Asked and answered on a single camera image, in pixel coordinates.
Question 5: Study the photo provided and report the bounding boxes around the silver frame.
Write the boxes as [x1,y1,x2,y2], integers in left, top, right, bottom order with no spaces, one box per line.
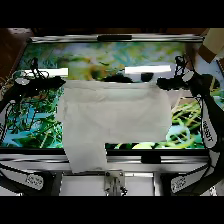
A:
[0,153,224,197]

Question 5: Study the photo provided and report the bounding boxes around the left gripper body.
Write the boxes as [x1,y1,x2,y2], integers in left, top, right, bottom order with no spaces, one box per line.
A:
[42,75,67,91]

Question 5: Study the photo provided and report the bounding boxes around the white T-shirt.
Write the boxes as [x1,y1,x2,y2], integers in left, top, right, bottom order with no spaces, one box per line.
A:
[55,79,174,175]

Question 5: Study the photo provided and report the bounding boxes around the cardboard box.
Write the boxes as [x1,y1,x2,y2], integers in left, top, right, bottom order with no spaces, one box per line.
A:
[197,27,224,64]

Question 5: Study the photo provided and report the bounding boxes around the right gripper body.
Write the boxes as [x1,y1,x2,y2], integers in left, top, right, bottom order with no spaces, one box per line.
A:
[156,76,183,91]

